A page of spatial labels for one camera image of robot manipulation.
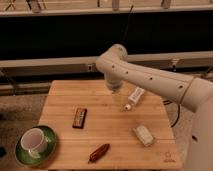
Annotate white plastic bottle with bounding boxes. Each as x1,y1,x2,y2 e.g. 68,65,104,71
124,87,145,111

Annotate black hanging cable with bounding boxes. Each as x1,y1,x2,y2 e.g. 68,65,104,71
121,4,135,46

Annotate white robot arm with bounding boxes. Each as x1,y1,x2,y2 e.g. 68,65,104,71
96,44,213,171

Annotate white ceramic cup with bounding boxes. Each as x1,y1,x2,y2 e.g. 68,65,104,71
21,128,47,158

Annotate black cable by table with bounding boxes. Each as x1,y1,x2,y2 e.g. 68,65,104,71
163,99,181,128

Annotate green saucer plate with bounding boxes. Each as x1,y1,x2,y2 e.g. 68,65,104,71
15,125,57,166

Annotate red brown sausage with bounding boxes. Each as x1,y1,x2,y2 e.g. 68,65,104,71
89,144,110,162

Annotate red chocolate bar box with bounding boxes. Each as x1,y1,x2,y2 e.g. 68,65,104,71
72,108,87,129

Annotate white wrapped packet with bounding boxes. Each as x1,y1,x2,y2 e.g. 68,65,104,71
133,125,155,147

